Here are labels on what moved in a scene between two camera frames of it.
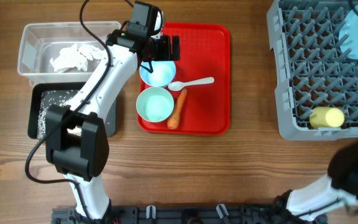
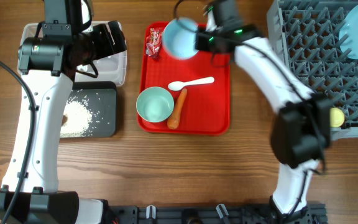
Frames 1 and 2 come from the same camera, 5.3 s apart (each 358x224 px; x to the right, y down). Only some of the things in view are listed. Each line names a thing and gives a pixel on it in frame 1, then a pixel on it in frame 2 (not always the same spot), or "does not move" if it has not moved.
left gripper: [166, 54] -> [104, 33]
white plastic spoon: [178, 85] does not move
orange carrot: [173, 121] does not move
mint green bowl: [155, 104] does not move
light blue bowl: [163, 73] -> [178, 38]
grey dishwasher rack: [312, 71] does not move
